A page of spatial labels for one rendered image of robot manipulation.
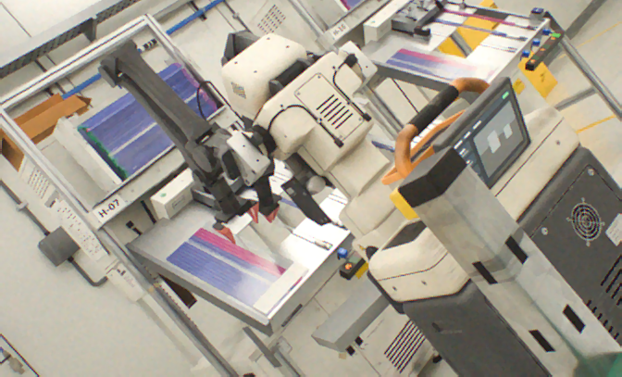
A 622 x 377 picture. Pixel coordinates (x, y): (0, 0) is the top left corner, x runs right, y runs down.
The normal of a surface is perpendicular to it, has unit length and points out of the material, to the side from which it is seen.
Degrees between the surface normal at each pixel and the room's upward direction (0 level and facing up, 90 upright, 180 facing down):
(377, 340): 90
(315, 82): 82
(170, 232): 43
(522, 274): 90
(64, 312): 90
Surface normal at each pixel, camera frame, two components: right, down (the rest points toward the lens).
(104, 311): 0.47, -0.33
